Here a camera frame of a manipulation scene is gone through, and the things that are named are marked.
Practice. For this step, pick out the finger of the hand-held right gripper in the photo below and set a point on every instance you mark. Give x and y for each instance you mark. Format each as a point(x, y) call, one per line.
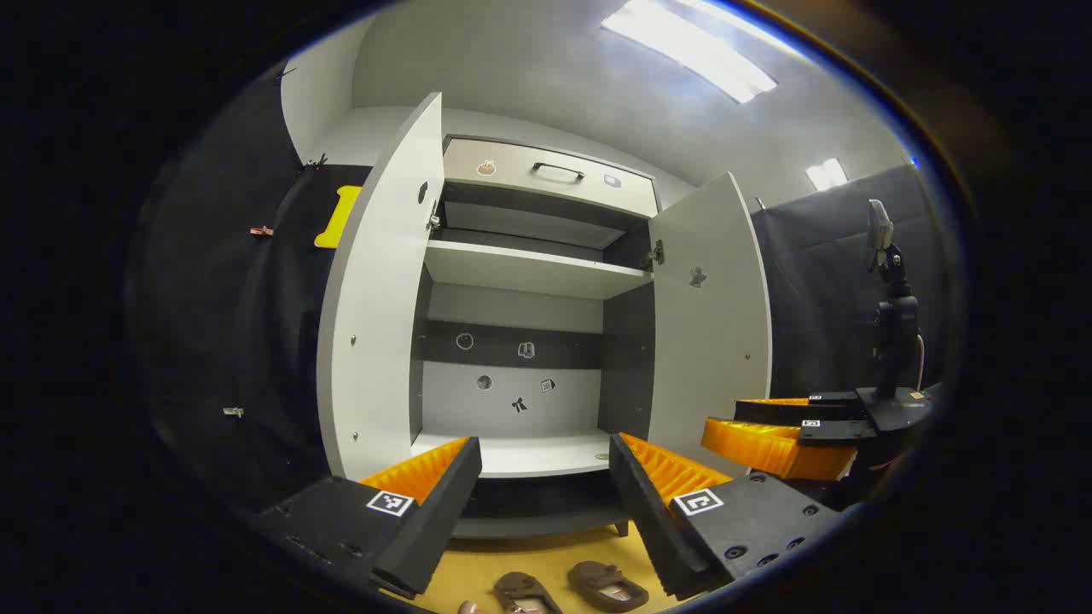
point(772, 411)
point(768, 448)

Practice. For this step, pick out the long ceiling light panel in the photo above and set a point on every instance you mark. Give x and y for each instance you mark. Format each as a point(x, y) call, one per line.
point(691, 51)

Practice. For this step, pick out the brown fuzzy shoe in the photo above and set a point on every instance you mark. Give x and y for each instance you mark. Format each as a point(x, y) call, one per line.
point(607, 584)
point(522, 590)

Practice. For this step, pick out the white shoe cabinet door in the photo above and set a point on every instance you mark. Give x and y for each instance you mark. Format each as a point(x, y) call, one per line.
point(708, 358)
point(380, 298)

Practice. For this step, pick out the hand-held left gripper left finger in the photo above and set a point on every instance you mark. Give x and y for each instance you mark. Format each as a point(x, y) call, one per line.
point(431, 529)

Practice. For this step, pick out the grey white shoe cabinet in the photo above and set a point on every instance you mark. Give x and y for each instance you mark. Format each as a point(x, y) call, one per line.
point(627, 367)

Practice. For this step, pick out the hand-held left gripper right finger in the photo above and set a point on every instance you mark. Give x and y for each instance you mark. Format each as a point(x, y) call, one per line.
point(653, 529)

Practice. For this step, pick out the small ceiling light panel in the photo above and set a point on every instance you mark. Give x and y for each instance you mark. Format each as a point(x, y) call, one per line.
point(827, 174)

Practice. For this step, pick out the beige cabinet drawer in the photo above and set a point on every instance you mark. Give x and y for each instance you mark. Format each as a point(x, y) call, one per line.
point(512, 175)

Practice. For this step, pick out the white cabinet shelf board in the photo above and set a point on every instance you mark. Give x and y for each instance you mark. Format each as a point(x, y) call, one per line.
point(529, 456)
point(529, 269)

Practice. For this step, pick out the black backdrop cloth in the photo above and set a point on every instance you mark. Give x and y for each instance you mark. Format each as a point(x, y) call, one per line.
point(819, 281)
point(213, 341)

